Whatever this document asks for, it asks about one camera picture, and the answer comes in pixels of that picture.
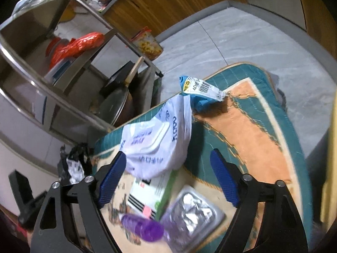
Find white plastic bag blue text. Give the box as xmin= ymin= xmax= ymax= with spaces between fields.
xmin=120 ymin=95 xmax=193 ymax=180

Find yellow teal trash bin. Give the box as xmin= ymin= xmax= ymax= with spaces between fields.
xmin=320 ymin=95 xmax=337 ymax=232

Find wooden kitchen cabinets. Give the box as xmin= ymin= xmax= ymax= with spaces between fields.
xmin=102 ymin=0 xmax=336 ymax=57

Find green white carton box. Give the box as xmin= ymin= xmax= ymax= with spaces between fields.
xmin=127 ymin=170 xmax=178 ymax=221

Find black crumpled plastic bag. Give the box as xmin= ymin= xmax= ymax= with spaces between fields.
xmin=57 ymin=143 xmax=93 ymax=186

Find silver foil blister pack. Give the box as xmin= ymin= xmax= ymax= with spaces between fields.
xmin=160 ymin=185 xmax=226 ymax=252

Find purple plastic bottle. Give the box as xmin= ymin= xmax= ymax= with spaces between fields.
xmin=119 ymin=213 xmax=164 ymax=242

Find teal orange patterned rug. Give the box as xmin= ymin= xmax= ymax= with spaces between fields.
xmin=95 ymin=63 xmax=312 ymax=252

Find blue snack packet with barcode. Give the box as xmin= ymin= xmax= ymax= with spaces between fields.
xmin=179 ymin=75 xmax=226 ymax=113

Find stainless steel shelf rack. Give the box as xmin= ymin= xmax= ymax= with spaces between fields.
xmin=1 ymin=0 xmax=163 ymax=133

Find red plastic bag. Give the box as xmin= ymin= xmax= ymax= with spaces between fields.
xmin=45 ymin=32 xmax=105 ymax=70

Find yellow floral container red lid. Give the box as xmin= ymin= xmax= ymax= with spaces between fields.
xmin=131 ymin=26 xmax=163 ymax=61

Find black pan wooden handle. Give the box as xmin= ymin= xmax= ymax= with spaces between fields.
xmin=97 ymin=57 xmax=144 ymax=127

